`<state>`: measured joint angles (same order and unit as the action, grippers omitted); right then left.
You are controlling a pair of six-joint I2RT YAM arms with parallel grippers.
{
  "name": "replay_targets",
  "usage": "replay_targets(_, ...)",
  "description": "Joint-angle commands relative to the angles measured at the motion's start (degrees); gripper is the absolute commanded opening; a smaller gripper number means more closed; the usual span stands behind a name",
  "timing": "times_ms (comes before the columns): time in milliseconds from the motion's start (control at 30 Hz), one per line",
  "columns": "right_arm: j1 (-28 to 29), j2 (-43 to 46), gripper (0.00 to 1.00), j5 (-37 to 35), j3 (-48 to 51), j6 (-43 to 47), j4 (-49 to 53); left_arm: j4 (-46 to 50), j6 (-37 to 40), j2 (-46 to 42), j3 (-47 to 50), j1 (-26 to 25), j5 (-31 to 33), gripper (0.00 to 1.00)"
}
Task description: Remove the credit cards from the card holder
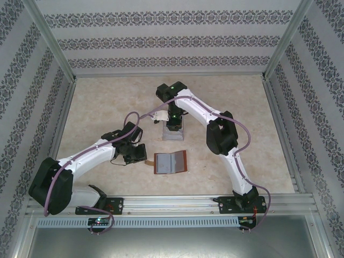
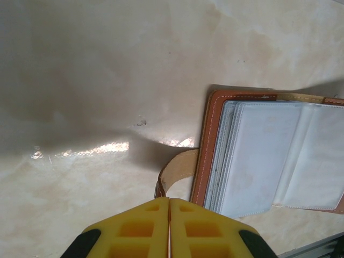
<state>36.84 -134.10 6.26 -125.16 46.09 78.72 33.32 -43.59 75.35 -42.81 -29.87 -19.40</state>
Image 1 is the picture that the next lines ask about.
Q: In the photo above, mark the aluminium mounting rail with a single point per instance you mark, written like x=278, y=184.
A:
x=166, y=205

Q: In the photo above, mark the silver credit card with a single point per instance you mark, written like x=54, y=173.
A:
x=173, y=135

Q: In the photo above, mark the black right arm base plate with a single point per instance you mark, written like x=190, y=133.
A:
x=225, y=205

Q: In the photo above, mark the clear acrylic box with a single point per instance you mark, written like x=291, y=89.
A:
x=164, y=125

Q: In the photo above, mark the brown leather card holder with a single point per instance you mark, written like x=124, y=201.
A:
x=182, y=161

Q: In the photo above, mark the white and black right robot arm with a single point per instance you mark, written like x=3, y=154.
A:
x=199, y=107

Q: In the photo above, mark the aluminium frame post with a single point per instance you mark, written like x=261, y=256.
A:
x=51, y=40
x=287, y=40

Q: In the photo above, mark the grey metal panel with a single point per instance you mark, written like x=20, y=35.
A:
x=172, y=244

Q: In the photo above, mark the aluminium side rail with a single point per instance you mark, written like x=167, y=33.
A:
x=274, y=113
x=64, y=118

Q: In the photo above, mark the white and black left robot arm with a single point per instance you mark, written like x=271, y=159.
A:
x=91, y=156

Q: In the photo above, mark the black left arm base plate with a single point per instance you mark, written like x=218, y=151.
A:
x=115, y=205

